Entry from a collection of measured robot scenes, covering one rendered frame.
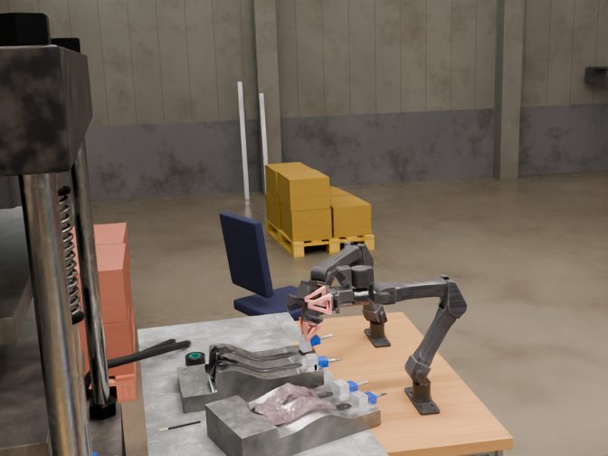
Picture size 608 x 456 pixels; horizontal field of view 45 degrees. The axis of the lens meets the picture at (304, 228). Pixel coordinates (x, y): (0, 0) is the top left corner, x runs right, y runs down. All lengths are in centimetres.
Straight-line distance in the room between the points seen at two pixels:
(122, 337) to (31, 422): 296
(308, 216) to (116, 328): 337
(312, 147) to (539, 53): 387
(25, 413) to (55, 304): 36
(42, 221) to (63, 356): 25
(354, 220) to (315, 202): 47
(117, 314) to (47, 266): 317
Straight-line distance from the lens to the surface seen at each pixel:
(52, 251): 132
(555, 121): 1257
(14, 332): 142
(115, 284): 442
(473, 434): 246
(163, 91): 1109
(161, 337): 332
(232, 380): 260
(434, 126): 1176
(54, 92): 123
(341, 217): 754
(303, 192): 736
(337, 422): 238
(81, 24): 1117
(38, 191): 129
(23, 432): 156
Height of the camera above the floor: 197
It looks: 13 degrees down
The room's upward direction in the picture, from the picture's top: 2 degrees counter-clockwise
